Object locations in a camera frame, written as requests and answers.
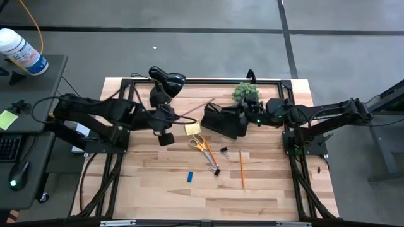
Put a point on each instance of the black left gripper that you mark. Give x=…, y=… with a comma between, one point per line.
x=158, y=118

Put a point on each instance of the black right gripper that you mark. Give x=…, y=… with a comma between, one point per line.
x=254, y=112

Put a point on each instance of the yellow sticky note pad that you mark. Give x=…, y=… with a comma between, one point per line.
x=193, y=129

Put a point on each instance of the black mesh desk organizer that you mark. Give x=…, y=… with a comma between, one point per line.
x=217, y=123

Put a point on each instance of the orange pencil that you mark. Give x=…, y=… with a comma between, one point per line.
x=241, y=170
x=206, y=144

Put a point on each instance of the black binder clip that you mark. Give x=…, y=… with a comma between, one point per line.
x=217, y=172
x=224, y=150

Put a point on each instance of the blue eraser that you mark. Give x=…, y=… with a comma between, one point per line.
x=190, y=176

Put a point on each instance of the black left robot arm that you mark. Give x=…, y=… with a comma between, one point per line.
x=94, y=108

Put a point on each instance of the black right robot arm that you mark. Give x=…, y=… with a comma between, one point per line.
x=328, y=112

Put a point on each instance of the green artificial plant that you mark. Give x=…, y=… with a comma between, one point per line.
x=244, y=89

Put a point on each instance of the black desk lamp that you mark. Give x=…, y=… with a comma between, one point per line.
x=167, y=82

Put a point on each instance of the white box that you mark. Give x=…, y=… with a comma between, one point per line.
x=82, y=129

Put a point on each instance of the black crossbar with silver brackets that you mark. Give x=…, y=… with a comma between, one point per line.
x=170, y=225

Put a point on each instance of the black desk base leg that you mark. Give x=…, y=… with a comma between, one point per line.
x=63, y=134

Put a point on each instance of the black side desk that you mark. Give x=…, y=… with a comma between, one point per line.
x=38, y=82

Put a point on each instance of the dark grey metal cart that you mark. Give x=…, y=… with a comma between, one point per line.
x=378, y=145

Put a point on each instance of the black caster wheel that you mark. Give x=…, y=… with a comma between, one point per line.
x=43, y=197

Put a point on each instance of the small black plastic part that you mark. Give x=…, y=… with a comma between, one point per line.
x=20, y=107

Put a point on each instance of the black keyboard shelf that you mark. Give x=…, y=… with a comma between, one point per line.
x=34, y=189

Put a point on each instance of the black computer mouse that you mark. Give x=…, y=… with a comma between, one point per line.
x=19, y=175

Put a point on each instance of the green sticky note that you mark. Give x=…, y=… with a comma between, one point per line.
x=7, y=119

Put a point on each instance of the black keyboard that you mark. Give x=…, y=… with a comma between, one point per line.
x=9, y=148

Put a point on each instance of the white wipes canister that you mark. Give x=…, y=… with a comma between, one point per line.
x=19, y=50

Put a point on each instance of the orange striped marker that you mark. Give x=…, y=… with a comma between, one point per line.
x=12, y=217

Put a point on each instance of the small black mount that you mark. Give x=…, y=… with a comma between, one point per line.
x=251, y=75

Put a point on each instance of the black aluminium table frame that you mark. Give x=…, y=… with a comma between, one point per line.
x=205, y=81

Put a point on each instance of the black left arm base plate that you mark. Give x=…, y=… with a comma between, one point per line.
x=124, y=146

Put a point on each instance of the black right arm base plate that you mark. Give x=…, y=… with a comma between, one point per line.
x=318, y=148

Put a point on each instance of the black triangular bracket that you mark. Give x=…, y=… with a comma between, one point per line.
x=3, y=72
x=15, y=79

